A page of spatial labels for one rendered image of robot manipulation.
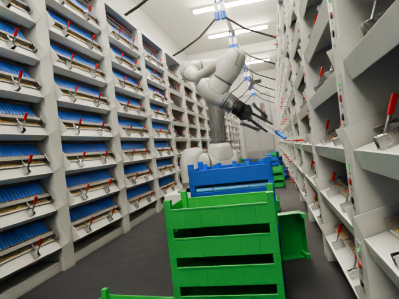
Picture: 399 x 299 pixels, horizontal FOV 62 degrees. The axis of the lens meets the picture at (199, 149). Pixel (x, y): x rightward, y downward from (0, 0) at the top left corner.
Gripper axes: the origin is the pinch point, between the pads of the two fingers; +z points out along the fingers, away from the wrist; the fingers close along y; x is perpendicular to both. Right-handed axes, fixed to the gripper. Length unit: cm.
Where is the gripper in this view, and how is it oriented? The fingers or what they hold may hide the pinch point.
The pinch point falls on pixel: (270, 128)
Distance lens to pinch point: 163.9
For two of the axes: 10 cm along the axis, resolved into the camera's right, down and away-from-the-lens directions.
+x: 2.7, -1.5, 9.5
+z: 8.3, 5.4, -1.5
